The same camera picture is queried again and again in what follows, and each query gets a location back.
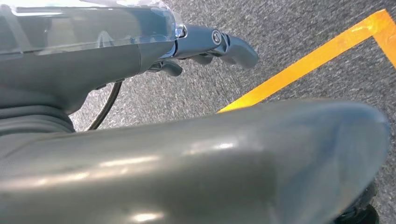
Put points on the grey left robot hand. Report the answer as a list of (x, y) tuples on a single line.
[(185, 170)]

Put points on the yellow floor tape square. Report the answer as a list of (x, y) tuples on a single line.
[(309, 58)]

